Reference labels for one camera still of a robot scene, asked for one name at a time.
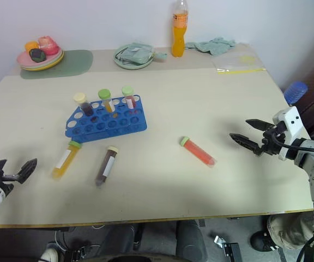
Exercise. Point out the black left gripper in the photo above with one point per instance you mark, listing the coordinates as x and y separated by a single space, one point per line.
3 181

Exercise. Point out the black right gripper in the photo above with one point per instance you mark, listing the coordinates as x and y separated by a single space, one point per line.
272 140

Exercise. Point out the green-capped tube yellow-orange liquid, long label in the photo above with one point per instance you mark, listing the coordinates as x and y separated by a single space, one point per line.
64 161

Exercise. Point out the green-capped tube red-orange liquid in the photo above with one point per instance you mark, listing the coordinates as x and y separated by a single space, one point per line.
199 152

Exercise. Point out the cream-capped tube brown liquid, white label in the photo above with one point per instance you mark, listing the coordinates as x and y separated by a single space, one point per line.
106 166

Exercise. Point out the cream-capped tube dark liquid, no label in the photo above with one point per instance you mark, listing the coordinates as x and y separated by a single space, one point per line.
85 107

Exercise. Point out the blue plastic test tube rack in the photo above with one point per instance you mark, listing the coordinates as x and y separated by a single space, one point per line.
102 128

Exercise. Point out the green-capped tube orange liquid, narrow label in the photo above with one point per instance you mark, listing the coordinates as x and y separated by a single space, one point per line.
105 98

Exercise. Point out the green-capped tube dark red liquid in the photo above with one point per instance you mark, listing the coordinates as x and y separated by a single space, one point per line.
129 97

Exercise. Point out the blue bottle cap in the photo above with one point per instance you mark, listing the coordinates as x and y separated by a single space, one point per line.
296 92

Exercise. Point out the clear zip plastic bag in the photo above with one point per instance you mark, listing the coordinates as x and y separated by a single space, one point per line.
238 64

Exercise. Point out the white shoe of bystander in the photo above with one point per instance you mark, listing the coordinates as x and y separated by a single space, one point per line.
49 255

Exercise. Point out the green crumpled cloth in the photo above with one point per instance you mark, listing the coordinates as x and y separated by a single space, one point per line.
214 46

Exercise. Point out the yellow plate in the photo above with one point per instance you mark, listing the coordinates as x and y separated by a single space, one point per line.
41 69

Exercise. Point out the khaki trouser leg of bystander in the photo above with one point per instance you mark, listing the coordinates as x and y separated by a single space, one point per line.
290 230

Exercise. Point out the pink plate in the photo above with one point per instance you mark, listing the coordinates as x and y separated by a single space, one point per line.
23 61

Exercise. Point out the black shoe of bystander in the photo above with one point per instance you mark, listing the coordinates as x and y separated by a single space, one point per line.
260 241

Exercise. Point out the dark green purple toy fruit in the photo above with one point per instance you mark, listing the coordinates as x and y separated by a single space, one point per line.
37 55

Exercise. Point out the green placemat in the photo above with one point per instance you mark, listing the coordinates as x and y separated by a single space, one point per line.
75 64

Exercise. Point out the orange soda plastic bottle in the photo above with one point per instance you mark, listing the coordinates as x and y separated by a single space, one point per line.
179 35

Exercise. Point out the orange toy fruit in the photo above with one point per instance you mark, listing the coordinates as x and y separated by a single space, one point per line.
31 45

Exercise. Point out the pink-red toy fruit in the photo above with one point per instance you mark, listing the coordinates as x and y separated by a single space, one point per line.
48 46

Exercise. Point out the pale green round plate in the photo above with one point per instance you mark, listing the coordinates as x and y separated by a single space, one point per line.
131 65

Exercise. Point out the pale green zip pouch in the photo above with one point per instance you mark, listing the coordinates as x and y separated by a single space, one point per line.
135 53

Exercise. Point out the dark rounded shape under table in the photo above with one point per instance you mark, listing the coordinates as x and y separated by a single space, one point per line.
151 243

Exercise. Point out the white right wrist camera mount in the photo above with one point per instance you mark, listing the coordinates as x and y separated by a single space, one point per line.
292 117

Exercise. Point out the black metal bracket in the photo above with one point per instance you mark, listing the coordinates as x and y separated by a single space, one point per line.
229 249

